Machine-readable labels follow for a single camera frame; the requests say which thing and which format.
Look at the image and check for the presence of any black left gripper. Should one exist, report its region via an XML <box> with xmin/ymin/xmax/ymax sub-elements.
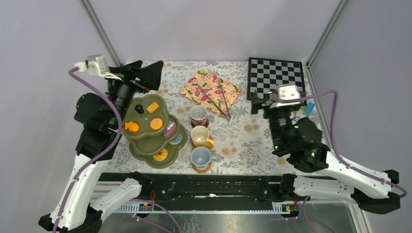
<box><xmin>104</xmin><ymin>60</ymin><xmax>164</xmax><ymax>128</ymax></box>

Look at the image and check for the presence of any square cracker biscuit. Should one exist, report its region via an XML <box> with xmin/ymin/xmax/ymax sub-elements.
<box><xmin>146</xmin><ymin>101</ymin><xmax>160</xmax><ymax>114</ymax></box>

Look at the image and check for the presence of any round waffle biscuit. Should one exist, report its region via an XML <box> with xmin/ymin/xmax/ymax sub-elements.
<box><xmin>150</xmin><ymin>118</ymin><xmax>163</xmax><ymax>131</ymax></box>

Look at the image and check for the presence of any orange star cookie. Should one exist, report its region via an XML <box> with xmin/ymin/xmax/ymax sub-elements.
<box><xmin>124</xmin><ymin>121</ymin><xmax>139</xmax><ymax>133</ymax></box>

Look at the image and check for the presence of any dark brown wooden coaster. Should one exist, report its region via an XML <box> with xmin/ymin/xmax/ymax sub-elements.
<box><xmin>191</xmin><ymin>119</ymin><xmax>209</xmax><ymax>128</ymax></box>

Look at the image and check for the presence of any yellow mug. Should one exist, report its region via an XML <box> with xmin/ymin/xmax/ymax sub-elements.
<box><xmin>190</xmin><ymin>126</ymin><xmax>215</xmax><ymax>146</ymax></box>

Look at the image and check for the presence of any blue donut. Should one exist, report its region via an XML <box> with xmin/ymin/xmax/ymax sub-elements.
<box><xmin>170</xmin><ymin>133</ymin><xmax>183</xmax><ymax>145</ymax></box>

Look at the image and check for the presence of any woven rattan coaster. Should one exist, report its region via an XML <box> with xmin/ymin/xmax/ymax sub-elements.
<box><xmin>191</xmin><ymin>142</ymin><xmax>214</xmax><ymax>150</ymax></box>

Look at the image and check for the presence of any light blue mug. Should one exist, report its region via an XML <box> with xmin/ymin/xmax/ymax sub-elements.
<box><xmin>190</xmin><ymin>147</ymin><xmax>217</xmax><ymax>166</ymax></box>

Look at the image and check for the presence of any light brown wooden coaster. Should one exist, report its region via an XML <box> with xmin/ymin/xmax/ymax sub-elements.
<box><xmin>191</xmin><ymin>162</ymin><xmax>212</xmax><ymax>174</ymax></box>

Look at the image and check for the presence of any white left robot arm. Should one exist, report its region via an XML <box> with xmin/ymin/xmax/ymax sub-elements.
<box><xmin>38</xmin><ymin>55</ymin><xmax>151</xmax><ymax>233</ymax></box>

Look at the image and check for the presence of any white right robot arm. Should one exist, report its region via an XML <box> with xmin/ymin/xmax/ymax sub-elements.
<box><xmin>138</xmin><ymin>58</ymin><xmax>400</xmax><ymax>216</ymax></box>

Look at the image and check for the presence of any black grey chessboard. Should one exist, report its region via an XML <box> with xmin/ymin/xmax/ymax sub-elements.
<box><xmin>247</xmin><ymin>57</ymin><xmax>306</xmax><ymax>100</ymax></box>

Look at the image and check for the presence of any floral tablecloth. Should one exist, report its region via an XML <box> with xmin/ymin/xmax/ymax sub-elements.
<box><xmin>105</xmin><ymin>61</ymin><xmax>303</xmax><ymax>175</ymax></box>

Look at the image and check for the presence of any floral serving tray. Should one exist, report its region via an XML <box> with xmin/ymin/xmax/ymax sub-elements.
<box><xmin>180</xmin><ymin>70</ymin><xmax>242</xmax><ymax>116</ymax></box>

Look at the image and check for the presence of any blue toy brick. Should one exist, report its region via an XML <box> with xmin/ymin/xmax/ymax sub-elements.
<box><xmin>303</xmin><ymin>102</ymin><xmax>315</xmax><ymax>116</ymax></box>

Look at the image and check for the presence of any green tiered dessert stand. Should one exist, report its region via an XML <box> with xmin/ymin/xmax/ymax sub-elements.
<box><xmin>122</xmin><ymin>94</ymin><xmax>188</xmax><ymax>169</ymax></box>

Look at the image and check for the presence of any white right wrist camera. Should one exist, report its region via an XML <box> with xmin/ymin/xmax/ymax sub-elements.
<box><xmin>270</xmin><ymin>84</ymin><xmax>301</xmax><ymax>102</ymax></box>

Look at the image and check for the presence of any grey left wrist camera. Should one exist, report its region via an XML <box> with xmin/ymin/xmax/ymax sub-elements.
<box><xmin>74</xmin><ymin>54</ymin><xmax>122</xmax><ymax>80</ymax></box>

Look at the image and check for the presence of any aluminium corner post left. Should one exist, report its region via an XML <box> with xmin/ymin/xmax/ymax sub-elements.
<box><xmin>79</xmin><ymin>0</ymin><xmax>123</xmax><ymax>67</ymax></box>

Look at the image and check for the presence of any aluminium corner post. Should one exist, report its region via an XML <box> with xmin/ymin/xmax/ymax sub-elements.
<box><xmin>79</xmin><ymin>0</ymin><xmax>123</xmax><ymax>67</ymax></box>
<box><xmin>306</xmin><ymin>0</ymin><xmax>349</xmax><ymax>67</ymax></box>

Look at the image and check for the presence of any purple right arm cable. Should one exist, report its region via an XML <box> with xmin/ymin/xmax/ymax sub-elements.
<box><xmin>274</xmin><ymin>90</ymin><xmax>408</xmax><ymax>233</ymax></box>

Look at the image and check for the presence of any aluminium corner post right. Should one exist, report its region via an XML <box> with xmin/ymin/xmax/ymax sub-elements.
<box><xmin>306</xmin><ymin>0</ymin><xmax>349</xmax><ymax>67</ymax></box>

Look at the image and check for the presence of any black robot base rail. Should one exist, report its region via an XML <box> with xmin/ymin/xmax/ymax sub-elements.
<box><xmin>100</xmin><ymin>172</ymin><xmax>311</xmax><ymax>213</ymax></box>

